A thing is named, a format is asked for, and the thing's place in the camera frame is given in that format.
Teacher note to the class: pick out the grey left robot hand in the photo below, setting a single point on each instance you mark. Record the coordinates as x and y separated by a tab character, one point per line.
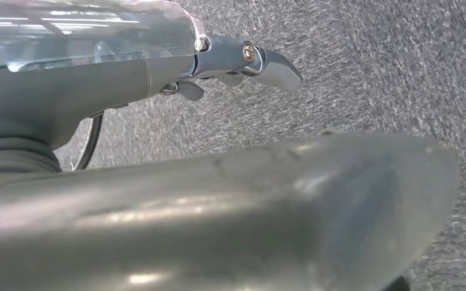
76	80

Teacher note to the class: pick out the black robot foot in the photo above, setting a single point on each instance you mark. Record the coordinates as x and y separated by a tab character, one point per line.
398	285

